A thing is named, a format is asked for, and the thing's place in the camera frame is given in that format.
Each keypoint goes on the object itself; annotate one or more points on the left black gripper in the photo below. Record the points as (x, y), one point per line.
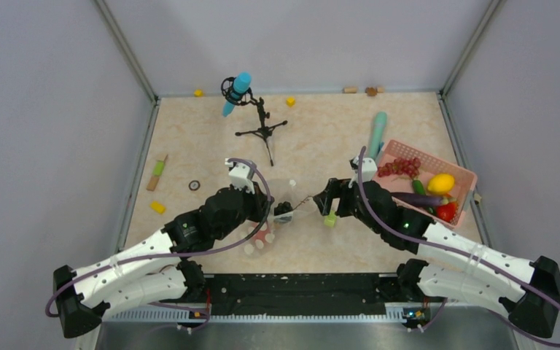
(260, 202)

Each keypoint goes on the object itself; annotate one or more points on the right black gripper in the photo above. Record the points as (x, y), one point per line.
(335, 186)

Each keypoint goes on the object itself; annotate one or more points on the black grape bunch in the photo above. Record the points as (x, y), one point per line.
(285, 212)

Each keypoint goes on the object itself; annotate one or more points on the clear zip top bag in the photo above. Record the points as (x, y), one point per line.
(281, 190)

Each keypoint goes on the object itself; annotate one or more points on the red grape bunch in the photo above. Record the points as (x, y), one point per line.
(400, 166)

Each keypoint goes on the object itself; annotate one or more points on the purple eggplant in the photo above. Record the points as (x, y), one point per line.
(415, 199)

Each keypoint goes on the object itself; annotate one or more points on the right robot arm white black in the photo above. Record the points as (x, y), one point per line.
(524, 292)

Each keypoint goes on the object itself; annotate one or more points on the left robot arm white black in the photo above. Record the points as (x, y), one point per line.
(158, 268)

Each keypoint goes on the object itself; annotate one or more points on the lime green toy brick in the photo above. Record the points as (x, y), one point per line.
(330, 221)

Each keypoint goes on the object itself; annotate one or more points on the poker chip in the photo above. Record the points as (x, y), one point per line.
(194, 185)

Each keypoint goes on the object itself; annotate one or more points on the yellow block near left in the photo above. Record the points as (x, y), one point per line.
(157, 207)

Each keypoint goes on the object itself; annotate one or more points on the green and wood block stick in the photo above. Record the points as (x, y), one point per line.
(160, 163)

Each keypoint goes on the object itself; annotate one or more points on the teal cylinder tube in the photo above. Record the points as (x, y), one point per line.
(376, 135)

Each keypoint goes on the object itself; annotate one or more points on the green cucumber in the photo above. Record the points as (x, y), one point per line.
(418, 187)

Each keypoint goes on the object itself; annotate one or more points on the yellow lemon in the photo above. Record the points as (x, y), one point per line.
(441, 184)

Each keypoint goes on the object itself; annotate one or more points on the black microphone tripod stand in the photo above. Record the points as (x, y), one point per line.
(264, 131)

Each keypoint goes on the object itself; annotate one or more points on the red pepper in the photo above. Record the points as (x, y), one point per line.
(446, 212)

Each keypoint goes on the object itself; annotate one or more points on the blue microphone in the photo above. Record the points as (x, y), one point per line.
(233, 89)

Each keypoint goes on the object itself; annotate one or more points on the pink plastic basket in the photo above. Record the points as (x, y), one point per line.
(430, 166)

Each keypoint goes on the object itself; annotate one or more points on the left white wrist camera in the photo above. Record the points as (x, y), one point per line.
(241, 173)

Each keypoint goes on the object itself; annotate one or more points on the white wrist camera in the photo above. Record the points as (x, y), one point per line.
(367, 167)
(241, 173)

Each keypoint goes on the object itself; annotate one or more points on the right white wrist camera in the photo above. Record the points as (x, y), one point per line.
(367, 167)

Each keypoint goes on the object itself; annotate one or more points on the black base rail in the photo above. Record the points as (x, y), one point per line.
(301, 294)

